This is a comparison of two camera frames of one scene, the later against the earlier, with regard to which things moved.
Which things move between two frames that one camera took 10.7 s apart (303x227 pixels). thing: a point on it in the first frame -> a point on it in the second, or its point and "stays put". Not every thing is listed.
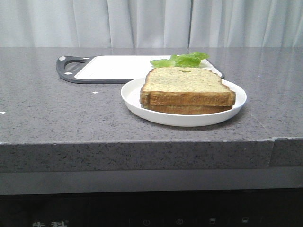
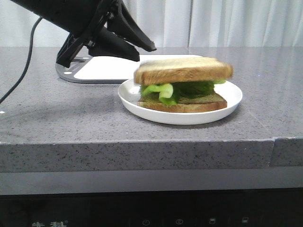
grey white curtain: [91, 23] stays put
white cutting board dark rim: [114, 69] stays put
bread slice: [191, 86] -> [181, 70]
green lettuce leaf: [190, 60] -> [171, 93]
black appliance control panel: [274, 207] stays put
